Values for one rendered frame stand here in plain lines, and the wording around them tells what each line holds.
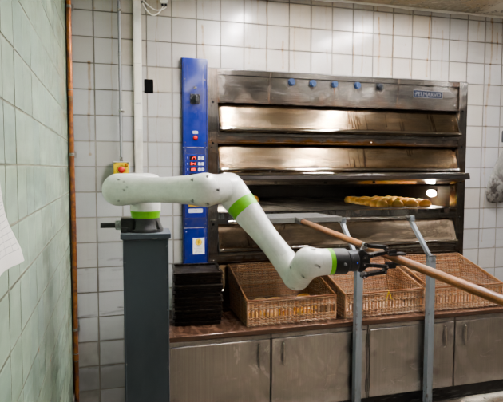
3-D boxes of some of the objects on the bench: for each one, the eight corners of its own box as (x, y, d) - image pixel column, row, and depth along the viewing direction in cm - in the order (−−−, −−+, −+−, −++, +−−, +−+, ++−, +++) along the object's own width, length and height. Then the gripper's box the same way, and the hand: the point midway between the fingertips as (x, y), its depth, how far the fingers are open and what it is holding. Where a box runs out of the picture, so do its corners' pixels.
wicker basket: (388, 293, 358) (389, 254, 356) (457, 288, 372) (457, 251, 370) (429, 312, 311) (429, 268, 309) (504, 305, 325) (506, 264, 323)
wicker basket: (226, 305, 325) (226, 263, 323) (306, 299, 341) (306, 258, 339) (245, 328, 279) (246, 279, 277) (338, 320, 294) (338, 273, 292)
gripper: (342, 237, 180) (399, 234, 187) (340, 280, 182) (397, 277, 189) (351, 240, 173) (411, 238, 180) (350, 285, 175) (409, 281, 182)
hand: (396, 258), depth 183 cm, fingers closed on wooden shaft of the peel, 3 cm apart
